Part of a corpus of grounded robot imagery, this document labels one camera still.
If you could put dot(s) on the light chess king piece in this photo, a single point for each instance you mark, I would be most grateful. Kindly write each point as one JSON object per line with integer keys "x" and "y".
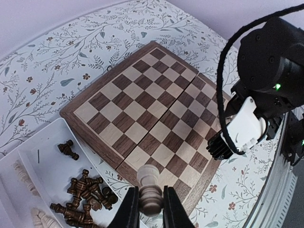
{"x": 150, "y": 193}

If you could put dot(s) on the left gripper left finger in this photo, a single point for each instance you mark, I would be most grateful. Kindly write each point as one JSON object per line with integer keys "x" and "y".
{"x": 128, "y": 214}

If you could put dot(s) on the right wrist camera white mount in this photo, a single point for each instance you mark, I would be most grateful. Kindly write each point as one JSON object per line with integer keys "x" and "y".
{"x": 245, "y": 130}

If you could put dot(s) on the white plastic compartment tray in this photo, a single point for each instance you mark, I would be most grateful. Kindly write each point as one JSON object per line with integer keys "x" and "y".
{"x": 34, "y": 154}

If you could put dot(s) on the wooden chess board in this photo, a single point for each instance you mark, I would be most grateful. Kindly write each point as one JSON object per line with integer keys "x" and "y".
{"x": 153, "y": 108}

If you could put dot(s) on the pile of dark chess pieces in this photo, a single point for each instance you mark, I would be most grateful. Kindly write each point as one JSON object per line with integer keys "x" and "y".
{"x": 79, "y": 193}

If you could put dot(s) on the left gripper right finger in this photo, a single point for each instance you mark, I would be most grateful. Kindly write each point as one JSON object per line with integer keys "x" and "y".
{"x": 174, "y": 214}

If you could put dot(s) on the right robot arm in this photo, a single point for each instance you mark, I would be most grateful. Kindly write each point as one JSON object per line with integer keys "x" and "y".
{"x": 271, "y": 71}

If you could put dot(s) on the pile of light chess pieces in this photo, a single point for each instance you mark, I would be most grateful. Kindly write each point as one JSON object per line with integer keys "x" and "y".
{"x": 28, "y": 203}

